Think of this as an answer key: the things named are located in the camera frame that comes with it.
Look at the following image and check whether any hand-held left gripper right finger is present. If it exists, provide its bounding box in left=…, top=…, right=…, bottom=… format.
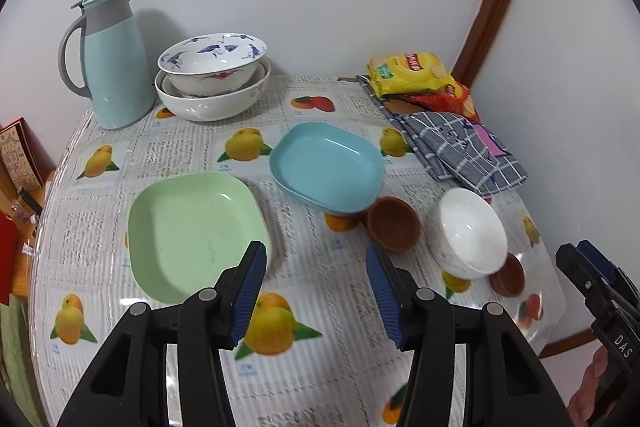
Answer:
left=365, top=244, right=573, bottom=427

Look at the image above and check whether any large white scroll-pattern bowl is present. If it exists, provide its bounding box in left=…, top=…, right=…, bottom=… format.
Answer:
left=154, top=57, right=272, bottom=122

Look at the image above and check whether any person's right hand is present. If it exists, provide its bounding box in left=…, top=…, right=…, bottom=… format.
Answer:
left=569, top=346, right=621, bottom=426

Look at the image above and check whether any patterned cardboard box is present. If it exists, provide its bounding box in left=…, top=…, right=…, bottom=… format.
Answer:
left=0, top=118, right=47, bottom=190

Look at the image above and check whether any wooden side table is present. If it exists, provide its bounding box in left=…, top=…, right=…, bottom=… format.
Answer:
left=0, top=167, right=56, bottom=299

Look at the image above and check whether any blue square plate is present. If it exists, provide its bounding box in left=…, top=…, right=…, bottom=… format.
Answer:
left=269, top=122, right=386, bottom=215

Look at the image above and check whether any red box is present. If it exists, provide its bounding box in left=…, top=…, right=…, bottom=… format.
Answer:
left=0, top=212, right=22, bottom=306

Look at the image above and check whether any red chip bag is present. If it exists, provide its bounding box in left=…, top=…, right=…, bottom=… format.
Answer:
left=397, top=83, right=481, bottom=124

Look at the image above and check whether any blue patterned porcelain bowl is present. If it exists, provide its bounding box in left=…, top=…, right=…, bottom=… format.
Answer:
left=157, top=33, right=267, bottom=98

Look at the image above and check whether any fruit print lace tablecloth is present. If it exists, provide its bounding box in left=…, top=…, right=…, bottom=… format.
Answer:
left=27, top=74, right=568, bottom=427

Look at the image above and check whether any white porcelain bowl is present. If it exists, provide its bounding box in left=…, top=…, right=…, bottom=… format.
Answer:
left=431, top=187, right=508, bottom=280

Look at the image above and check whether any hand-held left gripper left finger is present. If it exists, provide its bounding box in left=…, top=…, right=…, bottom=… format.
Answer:
left=57, top=241, right=268, bottom=427

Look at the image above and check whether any teal thermos jug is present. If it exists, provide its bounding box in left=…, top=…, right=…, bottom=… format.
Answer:
left=57, top=0, right=157, bottom=130

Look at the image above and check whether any green square plate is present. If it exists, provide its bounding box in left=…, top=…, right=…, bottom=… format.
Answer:
left=127, top=172, right=273, bottom=304

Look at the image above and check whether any yellow chip bag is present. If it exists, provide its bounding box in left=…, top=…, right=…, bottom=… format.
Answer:
left=366, top=52, right=458, bottom=98

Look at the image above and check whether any small brown clay bowl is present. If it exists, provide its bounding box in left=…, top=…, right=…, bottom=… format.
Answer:
left=366, top=196, right=421, bottom=254
left=490, top=252, right=526, bottom=298

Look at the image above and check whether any grey checked cloth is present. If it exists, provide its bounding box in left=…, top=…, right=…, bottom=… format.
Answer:
left=356, top=75, right=528, bottom=198

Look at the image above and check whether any green cloth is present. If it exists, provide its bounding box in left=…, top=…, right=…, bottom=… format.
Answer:
left=0, top=296, right=47, bottom=427

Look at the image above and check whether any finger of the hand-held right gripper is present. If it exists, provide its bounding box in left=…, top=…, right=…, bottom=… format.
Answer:
left=575, top=240, right=640, bottom=305
left=556, top=244, right=613, bottom=338

